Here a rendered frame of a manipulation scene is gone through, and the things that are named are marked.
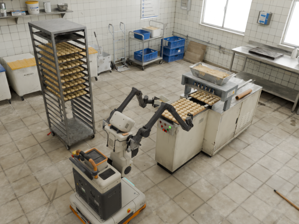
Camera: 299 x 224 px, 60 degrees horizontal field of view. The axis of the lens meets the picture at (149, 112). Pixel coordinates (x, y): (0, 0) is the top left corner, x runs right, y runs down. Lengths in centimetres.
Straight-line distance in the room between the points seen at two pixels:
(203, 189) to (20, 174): 249
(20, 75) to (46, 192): 270
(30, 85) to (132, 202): 357
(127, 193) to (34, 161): 163
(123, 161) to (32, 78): 342
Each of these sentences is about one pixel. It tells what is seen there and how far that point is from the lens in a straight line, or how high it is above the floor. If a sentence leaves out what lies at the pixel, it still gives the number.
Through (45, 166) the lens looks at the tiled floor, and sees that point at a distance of 403.
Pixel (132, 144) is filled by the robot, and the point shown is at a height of 106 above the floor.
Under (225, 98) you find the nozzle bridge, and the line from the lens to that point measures 352.
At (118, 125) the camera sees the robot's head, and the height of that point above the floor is 119.
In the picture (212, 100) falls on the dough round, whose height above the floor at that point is 90.
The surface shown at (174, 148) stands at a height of 50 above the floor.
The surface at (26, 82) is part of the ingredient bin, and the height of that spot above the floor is 39.
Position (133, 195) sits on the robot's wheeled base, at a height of 28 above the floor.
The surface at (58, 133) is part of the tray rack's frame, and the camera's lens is 438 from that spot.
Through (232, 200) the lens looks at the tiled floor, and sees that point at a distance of 362.
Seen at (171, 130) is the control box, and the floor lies 77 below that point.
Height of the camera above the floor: 263
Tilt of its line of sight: 31 degrees down
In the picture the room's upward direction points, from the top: 3 degrees clockwise
